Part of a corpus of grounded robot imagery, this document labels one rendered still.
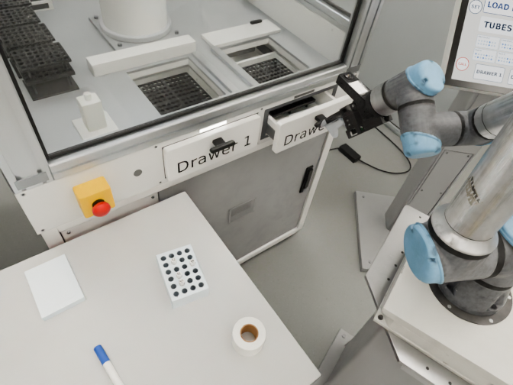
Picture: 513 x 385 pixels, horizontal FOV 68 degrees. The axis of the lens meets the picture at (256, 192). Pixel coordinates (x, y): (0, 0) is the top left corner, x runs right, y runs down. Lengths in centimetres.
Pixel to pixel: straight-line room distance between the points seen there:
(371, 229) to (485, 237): 136
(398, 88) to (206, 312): 64
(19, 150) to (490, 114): 89
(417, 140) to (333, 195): 138
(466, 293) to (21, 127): 94
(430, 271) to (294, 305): 108
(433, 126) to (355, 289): 117
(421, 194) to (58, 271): 150
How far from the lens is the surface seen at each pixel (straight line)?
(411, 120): 86
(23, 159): 85
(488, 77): 144
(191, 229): 100
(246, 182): 129
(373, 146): 259
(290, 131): 110
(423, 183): 184
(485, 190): 67
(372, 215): 213
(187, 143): 97
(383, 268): 104
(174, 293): 88
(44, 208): 96
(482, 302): 96
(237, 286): 92
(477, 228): 72
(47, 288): 96
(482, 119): 88
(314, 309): 178
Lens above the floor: 158
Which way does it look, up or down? 49 degrees down
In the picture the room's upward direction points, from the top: 10 degrees clockwise
